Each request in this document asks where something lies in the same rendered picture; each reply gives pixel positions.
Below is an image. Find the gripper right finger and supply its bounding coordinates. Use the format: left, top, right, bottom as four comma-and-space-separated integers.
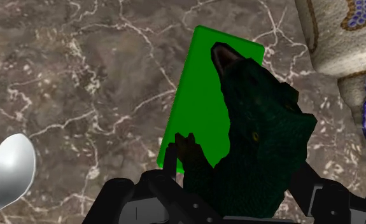
289, 161, 366, 224

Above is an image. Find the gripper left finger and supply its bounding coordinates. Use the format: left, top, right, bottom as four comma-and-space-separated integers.
81, 143, 224, 224

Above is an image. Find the dark green animal figure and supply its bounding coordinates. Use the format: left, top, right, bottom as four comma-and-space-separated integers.
174, 41, 318, 219

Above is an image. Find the green flat board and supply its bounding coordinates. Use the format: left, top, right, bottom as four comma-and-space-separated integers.
156, 25, 265, 174

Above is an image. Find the silver spoon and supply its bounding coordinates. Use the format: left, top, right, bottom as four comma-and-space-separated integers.
0, 133, 37, 224

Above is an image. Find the beige patterned vase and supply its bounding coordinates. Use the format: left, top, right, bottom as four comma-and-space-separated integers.
294, 0, 366, 147

